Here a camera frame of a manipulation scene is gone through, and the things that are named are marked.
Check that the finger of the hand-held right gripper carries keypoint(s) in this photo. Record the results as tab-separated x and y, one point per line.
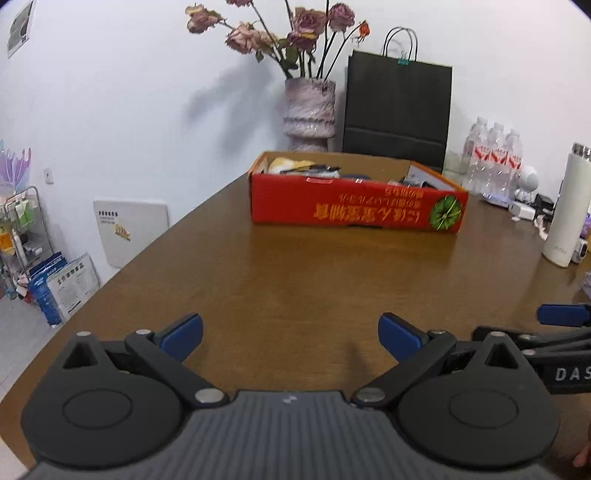
554	342
563	315

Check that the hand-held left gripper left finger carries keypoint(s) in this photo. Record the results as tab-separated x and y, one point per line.
187	332

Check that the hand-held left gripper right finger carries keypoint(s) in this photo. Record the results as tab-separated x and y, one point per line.
397	334

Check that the red cardboard box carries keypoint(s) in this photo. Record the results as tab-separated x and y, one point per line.
300	203

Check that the person's right hand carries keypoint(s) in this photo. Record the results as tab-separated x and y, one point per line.
582	459

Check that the patterned tin box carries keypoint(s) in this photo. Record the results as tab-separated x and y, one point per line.
587	286

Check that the small grey white device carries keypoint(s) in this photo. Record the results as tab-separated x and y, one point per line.
579	253

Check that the purple plush item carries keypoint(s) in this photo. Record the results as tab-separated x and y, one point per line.
588	226

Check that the white thermos bottle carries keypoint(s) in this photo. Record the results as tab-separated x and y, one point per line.
565	217

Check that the brown wooden desk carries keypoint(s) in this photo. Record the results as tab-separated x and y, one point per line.
300	286

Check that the white charger block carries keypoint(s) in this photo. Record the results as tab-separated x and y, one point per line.
521	211

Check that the small black box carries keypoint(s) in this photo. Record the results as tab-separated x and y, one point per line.
545	203

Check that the white printed bag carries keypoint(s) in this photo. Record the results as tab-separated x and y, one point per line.
76	286

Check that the white dish blue rim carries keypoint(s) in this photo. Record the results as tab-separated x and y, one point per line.
496	201

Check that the small white robot toy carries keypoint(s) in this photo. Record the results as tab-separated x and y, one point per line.
527	177

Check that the blue printed bag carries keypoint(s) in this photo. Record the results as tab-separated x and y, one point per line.
44	290

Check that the clear water bottle red label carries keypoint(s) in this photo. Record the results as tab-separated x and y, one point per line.
475	157
495	161
512	166

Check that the clear glass cup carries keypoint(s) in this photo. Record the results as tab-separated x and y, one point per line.
456	162

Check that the yellow plush toy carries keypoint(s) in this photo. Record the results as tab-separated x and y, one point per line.
284	165

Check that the green packets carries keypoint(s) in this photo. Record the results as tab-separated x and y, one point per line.
23	213

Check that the black paper bag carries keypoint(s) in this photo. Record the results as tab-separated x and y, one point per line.
397	106

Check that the purple textured vase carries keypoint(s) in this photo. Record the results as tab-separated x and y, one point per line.
309	115

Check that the purple plastic hangers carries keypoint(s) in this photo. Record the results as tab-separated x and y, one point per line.
14	166

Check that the green binder clip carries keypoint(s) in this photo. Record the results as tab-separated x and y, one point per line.
403	61

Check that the dried rose bouquet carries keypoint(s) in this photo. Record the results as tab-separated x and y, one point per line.
307	21

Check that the white wall panel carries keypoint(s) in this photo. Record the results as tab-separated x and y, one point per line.
134	230

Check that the white wall socket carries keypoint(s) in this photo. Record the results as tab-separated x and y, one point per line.
49	176

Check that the wall poster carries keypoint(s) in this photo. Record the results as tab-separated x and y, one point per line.
21	27

